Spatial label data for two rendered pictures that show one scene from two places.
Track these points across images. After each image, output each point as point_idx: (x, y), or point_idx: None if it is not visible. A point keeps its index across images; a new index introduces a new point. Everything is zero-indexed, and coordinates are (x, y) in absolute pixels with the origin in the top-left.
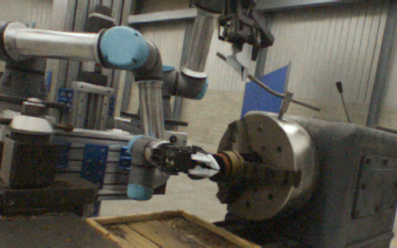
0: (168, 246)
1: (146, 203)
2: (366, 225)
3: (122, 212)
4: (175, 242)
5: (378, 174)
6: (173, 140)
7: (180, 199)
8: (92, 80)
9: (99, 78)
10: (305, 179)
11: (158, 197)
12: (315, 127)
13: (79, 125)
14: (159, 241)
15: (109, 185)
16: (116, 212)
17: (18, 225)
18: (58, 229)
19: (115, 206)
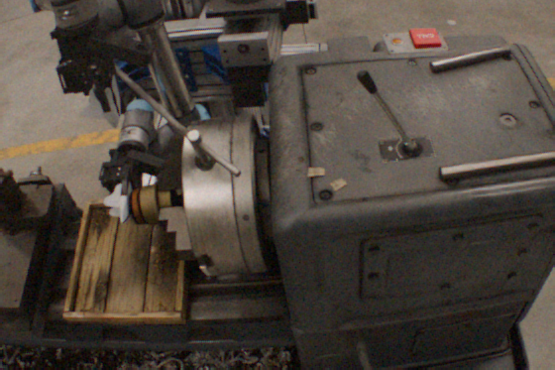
0: (118, 261)
1: None
2: (421, 300)
3: None
4: (130, 256)
5: (432, 256)
6: (244, 50)
7: None
8: None
9: None
10: (226, 262)
11: None
12: (274, 176)
13: (166, 16)
14: (119, 250)
15: (204, 86)
16: None
17: (2, 244)
18: (14, 256)
19: None
